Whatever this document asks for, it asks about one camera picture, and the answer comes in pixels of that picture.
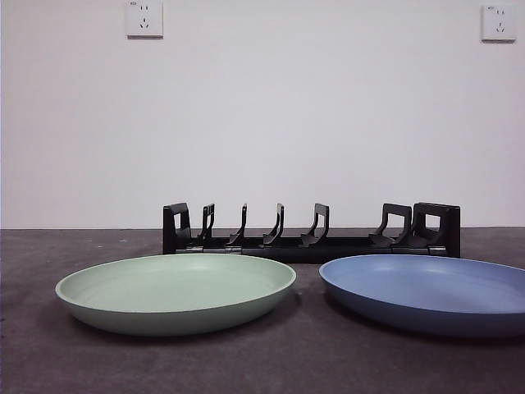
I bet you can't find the black plate rack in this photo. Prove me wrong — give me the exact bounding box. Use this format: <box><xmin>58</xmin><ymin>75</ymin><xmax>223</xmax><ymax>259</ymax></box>
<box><xmin>162</xmin><ymin>202</ymin><xmax>462</xmax><ymax>265</ymax></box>

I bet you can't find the blue round plate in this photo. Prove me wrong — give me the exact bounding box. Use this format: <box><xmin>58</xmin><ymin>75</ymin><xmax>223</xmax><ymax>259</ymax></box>
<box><xmin>318</xmin><ymin>254</ymin><xmax>525</xmax><ymax>338</ymax></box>

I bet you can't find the green round plate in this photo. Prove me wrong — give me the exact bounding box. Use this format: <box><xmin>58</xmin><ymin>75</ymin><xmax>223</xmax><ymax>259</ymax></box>
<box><xmin>55</xmin><ymin>253</ymin><xmax>297</xmax><ymax>337</ymax></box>

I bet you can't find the white wall socket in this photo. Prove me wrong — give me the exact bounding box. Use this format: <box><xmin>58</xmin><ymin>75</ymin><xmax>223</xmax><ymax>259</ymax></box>
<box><xmin>481</xmin><ymin>3</ymin><xmax>517</xmax><ymax>43</ymax></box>
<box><xmin>126</xmin><ymin>0</ymin><xmax>164</xmax><ymax>40</ymax></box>

